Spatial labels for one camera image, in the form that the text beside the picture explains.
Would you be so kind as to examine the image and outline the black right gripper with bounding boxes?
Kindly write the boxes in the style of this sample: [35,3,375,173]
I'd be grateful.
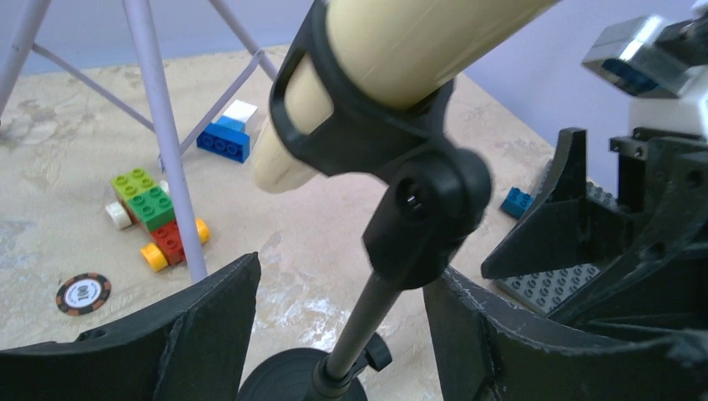
[481,128,707,341]

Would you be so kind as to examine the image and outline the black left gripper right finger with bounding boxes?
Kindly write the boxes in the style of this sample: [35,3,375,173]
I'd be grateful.
[423,268,707,400]

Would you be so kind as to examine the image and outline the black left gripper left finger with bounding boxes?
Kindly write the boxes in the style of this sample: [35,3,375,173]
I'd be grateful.
[1,253,261,400]

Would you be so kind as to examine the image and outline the black microphone desk stand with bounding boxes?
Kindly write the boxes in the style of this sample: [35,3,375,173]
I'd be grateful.
[238,1,492,400]

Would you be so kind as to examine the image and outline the cream microphone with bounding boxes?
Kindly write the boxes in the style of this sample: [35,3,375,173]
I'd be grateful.
[252,1,559,193]

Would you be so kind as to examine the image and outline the small blue brick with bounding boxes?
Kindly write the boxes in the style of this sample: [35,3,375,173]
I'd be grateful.
[500,187,534,220]

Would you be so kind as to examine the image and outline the grey brick baseplate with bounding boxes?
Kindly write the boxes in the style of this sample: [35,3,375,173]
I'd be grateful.
[494,160,599,316]

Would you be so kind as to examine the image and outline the colourful toy brick car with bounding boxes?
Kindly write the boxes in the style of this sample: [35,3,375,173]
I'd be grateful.
[104,168,186,272]

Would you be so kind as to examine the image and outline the lilac tripod music stand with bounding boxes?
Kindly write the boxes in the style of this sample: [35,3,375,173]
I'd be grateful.
[1,0,276,282]

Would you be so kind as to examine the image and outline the blue white brick stack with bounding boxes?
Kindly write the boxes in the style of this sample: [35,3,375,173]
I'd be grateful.
[196,99,260,164]

